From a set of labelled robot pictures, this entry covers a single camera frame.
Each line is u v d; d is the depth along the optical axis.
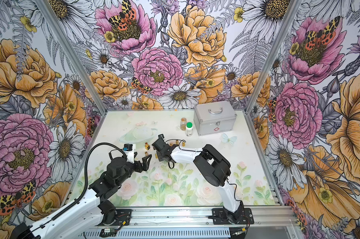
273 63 0.92
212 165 0.54
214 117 1.00
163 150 0.73
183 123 1.06
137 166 0.70
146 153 0.92
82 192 0.54
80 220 0.57
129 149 0.68
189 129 1.00
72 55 0.88
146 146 0.97
